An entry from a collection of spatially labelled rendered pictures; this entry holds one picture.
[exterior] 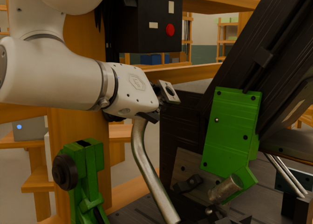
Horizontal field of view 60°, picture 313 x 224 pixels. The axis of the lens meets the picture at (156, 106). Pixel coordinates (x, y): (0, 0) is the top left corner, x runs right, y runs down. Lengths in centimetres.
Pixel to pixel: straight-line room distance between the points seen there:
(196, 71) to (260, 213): 63
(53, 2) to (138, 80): 25
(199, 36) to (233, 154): 1062
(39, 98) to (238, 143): 44
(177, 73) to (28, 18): 76
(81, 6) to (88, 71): 13
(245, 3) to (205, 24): 1001
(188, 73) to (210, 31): 982
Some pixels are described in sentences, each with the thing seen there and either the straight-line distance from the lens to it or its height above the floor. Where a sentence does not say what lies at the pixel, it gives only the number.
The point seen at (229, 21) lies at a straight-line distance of 1006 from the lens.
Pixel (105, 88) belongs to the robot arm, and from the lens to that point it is 42.
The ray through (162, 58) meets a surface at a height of 98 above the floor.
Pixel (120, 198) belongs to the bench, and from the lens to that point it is 95.
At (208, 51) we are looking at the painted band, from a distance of 1099.
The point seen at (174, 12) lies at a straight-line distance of 79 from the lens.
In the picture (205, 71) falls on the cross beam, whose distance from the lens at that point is 127.
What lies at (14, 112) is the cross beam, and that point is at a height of 121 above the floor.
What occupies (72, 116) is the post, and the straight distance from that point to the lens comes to 72.
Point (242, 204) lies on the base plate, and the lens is 91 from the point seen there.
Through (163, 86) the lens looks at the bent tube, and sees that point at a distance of 56.
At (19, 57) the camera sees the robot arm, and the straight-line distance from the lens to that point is 36.
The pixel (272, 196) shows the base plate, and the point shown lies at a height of 90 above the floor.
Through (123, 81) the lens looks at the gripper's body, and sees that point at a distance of 47.
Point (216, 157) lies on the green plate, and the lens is 67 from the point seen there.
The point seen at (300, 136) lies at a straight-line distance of 83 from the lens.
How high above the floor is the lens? 138
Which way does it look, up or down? 13 degrees down
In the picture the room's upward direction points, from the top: straight up
